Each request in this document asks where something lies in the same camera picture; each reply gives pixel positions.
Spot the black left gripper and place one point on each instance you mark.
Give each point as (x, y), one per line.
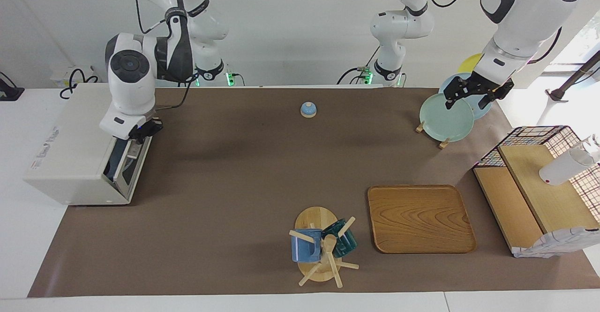
(478, 85)

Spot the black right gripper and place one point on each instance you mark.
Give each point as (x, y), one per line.
(147, 129)

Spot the glass oven door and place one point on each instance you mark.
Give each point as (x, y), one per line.
(136, 167)

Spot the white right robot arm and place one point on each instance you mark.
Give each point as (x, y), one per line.
(131, 96)

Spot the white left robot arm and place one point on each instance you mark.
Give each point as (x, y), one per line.
(525, 12)

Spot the beige toaster oven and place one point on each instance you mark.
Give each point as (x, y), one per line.
(70, 152)

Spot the light blue racked plate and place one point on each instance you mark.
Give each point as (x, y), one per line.
(483, 109)

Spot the yellow plate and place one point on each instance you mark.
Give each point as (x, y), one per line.
(468, 63)

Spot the pale green plate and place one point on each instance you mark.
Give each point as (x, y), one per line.
(445, 122)

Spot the wooden plate rack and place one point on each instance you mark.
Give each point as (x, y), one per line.
(444, 143)

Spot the black metal pole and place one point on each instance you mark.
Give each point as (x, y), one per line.
(569, 82)

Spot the white cylindrical bottle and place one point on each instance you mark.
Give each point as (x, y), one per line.
(562, 169)

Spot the brown table mat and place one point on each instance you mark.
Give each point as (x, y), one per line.
(234, 209)

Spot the wooden shelf boards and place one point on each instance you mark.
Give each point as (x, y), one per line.
(548, 199)

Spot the black clamp object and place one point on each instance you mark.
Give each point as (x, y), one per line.
(11, 94)

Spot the rectangular wooden tray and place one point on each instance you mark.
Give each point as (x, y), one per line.
(422, 218)

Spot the white patterned cloth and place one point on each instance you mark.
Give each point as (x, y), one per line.
(558, 241)

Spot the wooden mug tree stand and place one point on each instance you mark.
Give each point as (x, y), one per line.
(314, 218)

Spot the blue mug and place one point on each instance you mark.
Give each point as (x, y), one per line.
(304, 251)

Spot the dark green mug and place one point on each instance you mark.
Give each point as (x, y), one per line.
(344, 244)

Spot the white wall socket box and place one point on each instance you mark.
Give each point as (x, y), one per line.
(58, 75)

